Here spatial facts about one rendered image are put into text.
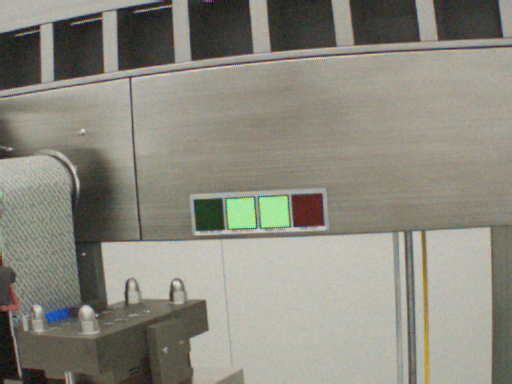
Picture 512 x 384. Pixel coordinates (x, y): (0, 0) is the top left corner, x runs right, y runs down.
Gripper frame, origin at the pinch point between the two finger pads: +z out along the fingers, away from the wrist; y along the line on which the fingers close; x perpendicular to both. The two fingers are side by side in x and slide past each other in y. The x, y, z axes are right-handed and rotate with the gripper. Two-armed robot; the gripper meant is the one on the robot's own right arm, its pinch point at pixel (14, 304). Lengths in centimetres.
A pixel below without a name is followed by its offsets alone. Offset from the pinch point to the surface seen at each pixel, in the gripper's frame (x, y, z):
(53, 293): 6.5, 0.3, 10.8
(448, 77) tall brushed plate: 43, 69, 10
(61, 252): 14.6, 0.3, 11.1
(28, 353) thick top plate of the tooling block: -9.1, 6.0, -1.5
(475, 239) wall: 114, 24, 239
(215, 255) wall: 113, -87, 240
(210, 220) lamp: 24.3, 24.2, 20.5
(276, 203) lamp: 26.4, 36.5, 19.3
